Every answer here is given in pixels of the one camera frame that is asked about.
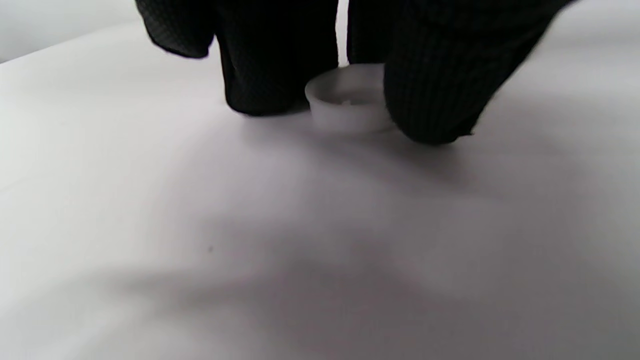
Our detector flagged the person's left hand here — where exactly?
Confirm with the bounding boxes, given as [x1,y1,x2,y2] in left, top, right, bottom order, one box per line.
[134,0,577,147]

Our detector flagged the white plastic tube cap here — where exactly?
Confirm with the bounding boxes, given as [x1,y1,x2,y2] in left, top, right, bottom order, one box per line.
[304,63,396,135]

